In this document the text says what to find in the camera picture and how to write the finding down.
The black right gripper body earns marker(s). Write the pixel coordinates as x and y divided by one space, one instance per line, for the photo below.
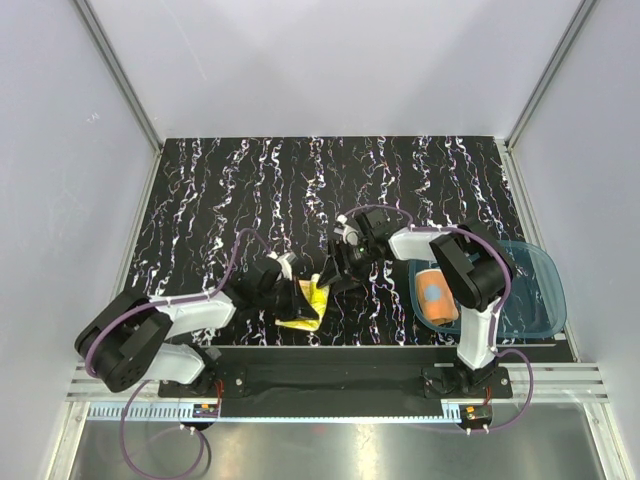
355 258

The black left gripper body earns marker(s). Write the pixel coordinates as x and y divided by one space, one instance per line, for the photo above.
282 299

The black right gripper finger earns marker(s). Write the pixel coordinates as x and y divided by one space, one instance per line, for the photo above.
331 273
346 282

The yellow patterned towel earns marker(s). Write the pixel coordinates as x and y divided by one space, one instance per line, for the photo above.
315 308

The orange polka dot towel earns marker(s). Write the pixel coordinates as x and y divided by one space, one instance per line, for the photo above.
435 299

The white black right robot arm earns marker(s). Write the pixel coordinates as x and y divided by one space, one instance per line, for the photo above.
477 272

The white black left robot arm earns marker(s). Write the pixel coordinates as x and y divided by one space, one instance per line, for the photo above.
130 341

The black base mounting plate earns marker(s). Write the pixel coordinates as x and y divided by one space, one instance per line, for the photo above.
330 375

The blue translucent plastic tray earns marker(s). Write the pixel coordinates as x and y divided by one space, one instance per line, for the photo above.
536 307

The grey slotted cable duct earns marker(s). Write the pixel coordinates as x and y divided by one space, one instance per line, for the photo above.
155 411

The aluminium frame rail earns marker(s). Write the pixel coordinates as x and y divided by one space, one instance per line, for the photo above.
557 383

